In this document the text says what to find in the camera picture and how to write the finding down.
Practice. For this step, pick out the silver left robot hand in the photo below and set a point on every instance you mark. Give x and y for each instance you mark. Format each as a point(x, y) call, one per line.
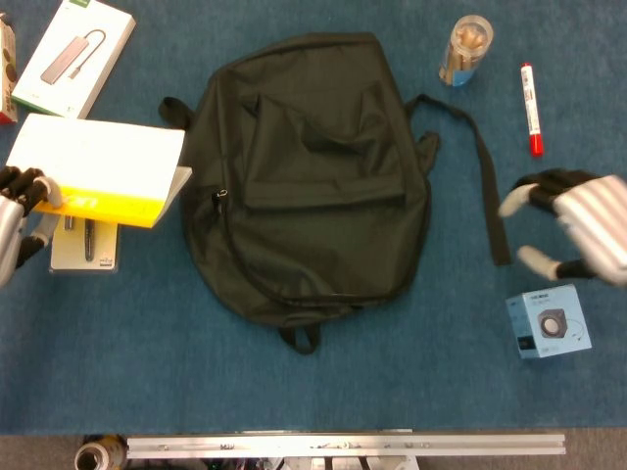
point(10, 220)

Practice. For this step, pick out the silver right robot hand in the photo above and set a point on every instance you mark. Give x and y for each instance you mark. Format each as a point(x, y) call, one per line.
point(597, 220)

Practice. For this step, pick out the white and yellow book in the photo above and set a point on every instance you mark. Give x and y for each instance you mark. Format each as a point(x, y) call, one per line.
point(98, 156)

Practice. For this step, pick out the black fabric backpack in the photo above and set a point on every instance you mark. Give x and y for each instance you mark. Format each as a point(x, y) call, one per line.
point(318, 220)

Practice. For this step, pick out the yellow razor blister pack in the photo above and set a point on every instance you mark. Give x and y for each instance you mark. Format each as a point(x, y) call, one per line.
point(105, 245)

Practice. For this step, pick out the light blue speaker box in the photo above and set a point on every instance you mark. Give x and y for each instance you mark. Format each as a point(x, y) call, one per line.
point(548, 323)

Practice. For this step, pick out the red and white marker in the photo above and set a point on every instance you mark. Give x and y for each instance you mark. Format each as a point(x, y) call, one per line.
point(531, 108)

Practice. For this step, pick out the red cookie box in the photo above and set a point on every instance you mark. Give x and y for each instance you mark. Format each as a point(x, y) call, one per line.
point(7, 73)

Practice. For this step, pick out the white USB hub box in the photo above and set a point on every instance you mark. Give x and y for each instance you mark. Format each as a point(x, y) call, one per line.
point(73, 59)

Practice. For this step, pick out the clear jar of wooden pencils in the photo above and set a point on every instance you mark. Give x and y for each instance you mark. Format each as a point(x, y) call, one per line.
point(465, 49)

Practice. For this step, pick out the tape roll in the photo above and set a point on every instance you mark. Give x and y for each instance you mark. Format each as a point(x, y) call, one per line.
point(93, 455)

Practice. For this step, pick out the blue felt table cover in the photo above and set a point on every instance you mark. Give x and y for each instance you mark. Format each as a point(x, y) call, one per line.
point(294, 391)

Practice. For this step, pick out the aluminium frame rail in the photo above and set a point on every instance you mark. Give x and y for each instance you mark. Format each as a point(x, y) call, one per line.
point(343, 445)

